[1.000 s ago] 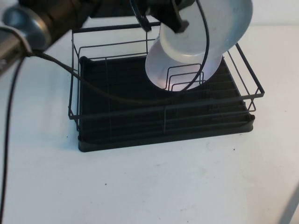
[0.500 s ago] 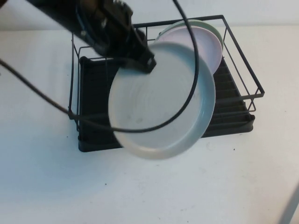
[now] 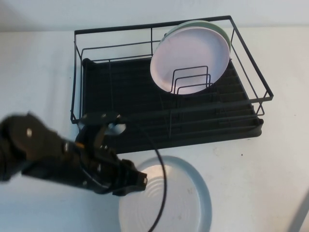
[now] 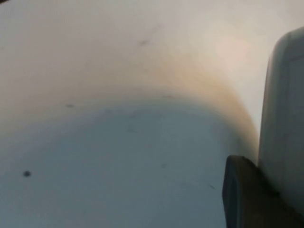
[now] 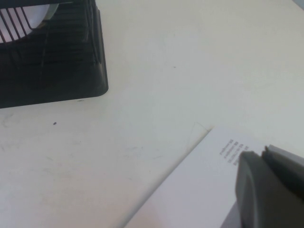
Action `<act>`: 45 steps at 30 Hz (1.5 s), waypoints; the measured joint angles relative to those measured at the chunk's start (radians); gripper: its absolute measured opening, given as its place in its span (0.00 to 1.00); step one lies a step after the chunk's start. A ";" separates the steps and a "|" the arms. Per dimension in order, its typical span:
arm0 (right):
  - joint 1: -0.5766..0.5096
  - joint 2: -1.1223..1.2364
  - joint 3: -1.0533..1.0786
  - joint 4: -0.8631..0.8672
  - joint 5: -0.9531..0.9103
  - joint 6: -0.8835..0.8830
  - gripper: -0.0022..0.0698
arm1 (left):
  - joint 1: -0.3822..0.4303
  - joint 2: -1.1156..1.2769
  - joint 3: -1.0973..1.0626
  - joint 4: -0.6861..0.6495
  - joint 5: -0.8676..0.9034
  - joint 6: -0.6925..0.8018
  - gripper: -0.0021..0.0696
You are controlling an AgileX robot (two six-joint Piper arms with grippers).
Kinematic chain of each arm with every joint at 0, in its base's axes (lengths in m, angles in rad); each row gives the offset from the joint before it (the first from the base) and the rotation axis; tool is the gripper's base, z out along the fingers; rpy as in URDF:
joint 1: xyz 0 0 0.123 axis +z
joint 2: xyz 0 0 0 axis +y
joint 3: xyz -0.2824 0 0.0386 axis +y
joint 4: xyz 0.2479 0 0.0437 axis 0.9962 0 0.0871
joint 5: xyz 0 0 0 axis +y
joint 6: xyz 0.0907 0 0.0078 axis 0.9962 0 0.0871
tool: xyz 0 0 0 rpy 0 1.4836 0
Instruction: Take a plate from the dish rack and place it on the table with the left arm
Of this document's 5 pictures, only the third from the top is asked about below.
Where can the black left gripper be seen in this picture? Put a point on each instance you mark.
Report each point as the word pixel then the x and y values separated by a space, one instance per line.
pixel 101 169

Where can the light blue round plate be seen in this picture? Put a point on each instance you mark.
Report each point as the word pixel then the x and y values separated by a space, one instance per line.
pixel 183 193

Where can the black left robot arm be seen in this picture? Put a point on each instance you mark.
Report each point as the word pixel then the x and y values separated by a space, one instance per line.
pixel 36 145

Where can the pink round plate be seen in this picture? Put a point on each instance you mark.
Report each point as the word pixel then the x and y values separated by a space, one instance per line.
pixel 193 53

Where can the light green round plate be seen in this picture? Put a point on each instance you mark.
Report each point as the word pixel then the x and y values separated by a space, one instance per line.
pixel 213 25

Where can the black plastic drip tray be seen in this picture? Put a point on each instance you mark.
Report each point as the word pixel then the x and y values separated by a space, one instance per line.
pixel 135 84

